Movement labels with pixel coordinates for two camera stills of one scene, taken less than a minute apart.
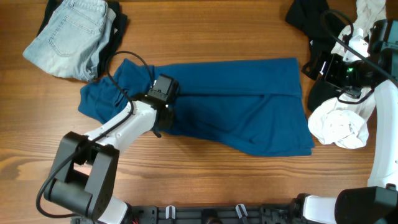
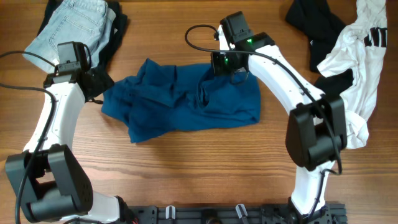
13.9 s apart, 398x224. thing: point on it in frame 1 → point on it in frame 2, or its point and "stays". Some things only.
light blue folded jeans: (73, 41) stays
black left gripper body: (168, 120) → (102, 81)
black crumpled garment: (320, 24) stays
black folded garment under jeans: (120, 20) stays
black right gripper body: (315, 66) → (222, 66)
